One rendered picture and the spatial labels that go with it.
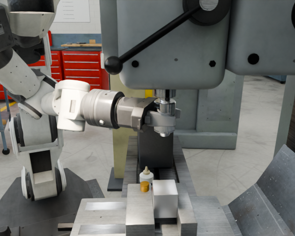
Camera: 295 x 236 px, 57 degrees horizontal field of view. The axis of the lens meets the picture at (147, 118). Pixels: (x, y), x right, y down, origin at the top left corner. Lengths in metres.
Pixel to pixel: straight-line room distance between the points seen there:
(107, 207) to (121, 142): 1.83
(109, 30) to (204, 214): 0.46
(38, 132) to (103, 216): 0.59
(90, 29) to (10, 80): 8.94
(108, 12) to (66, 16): 9.35
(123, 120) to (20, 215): 1.01
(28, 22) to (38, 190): 0.83
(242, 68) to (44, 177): 1.09
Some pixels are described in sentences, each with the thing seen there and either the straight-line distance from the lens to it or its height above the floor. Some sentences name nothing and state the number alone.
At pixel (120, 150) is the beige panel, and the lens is 2.54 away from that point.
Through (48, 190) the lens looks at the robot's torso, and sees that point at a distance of 1.41.
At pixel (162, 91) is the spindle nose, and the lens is 0.55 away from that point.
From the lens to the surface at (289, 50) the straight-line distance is 0.50.
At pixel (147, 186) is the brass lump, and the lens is 0.66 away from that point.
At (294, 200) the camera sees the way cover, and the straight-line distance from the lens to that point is 0.79.
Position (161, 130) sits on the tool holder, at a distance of 0.58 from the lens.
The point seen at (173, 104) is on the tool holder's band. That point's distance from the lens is 0.57.
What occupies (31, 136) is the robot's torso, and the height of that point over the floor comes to 1.01.
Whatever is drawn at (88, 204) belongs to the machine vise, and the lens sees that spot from 0.71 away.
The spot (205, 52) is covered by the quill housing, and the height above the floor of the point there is 1.38.
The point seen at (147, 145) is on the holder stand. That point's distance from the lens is 0.95.
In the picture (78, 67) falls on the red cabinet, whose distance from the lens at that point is 5.25.
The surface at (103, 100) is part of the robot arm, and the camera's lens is 0.60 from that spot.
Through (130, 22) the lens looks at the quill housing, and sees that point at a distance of 0.46.
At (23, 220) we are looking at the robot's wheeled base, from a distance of 1.46.
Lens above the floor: 1.42
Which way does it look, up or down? 19 degrees down
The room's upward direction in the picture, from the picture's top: straight up
